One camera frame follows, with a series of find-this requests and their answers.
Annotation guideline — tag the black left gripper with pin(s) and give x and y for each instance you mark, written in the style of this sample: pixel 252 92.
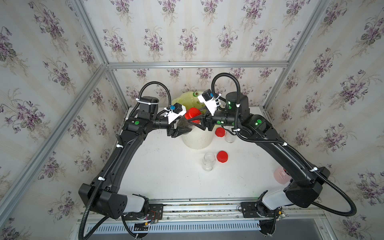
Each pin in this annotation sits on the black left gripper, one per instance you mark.
pixel 175 132

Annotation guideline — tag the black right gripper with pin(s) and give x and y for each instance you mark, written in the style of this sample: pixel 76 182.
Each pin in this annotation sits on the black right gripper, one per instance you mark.
pixel 210 122

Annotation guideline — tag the red-lid tea jar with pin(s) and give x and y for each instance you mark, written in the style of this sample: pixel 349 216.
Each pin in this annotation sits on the red-lid tea jar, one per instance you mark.
pixel 230 138
pixel 208 161
pixel 191 113

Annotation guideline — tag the red jar lid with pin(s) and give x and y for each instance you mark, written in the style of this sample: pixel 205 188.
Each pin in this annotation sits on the red jar lid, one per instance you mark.
pixel 222 156
pixel 220 132

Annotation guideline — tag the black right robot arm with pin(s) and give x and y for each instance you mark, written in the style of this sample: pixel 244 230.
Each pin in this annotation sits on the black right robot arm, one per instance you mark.
pixel 229 108

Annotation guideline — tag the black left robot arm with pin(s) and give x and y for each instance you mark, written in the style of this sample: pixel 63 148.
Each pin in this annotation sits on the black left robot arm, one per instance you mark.
pixel 101 197

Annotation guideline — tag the white trash bin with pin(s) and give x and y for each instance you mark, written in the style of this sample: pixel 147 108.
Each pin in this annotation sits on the white trash bin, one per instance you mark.
pixel 198 139

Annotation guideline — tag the pink plastic cup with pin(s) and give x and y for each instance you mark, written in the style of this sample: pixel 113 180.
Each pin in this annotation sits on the pink plastic cup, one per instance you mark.
pixel 281 176

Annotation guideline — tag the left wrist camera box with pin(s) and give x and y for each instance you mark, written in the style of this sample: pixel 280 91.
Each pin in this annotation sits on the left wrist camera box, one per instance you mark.
pixel 175 111

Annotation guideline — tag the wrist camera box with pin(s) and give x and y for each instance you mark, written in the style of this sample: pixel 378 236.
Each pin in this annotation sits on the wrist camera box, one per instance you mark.
pixel 175 111
pixel 210 101

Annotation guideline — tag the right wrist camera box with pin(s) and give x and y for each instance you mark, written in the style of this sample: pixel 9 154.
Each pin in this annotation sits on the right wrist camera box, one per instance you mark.
pixel 210 101

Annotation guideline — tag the aluminium rail frame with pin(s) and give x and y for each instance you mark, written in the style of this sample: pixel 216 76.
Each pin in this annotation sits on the aluminium rail frame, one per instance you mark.
pixel 221 209

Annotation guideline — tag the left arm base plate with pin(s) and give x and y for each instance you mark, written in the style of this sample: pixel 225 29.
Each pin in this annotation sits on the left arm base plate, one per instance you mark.
pixel 151 213

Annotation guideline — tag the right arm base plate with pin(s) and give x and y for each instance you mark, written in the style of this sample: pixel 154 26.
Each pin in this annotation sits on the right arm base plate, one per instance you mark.
pixel 255 209

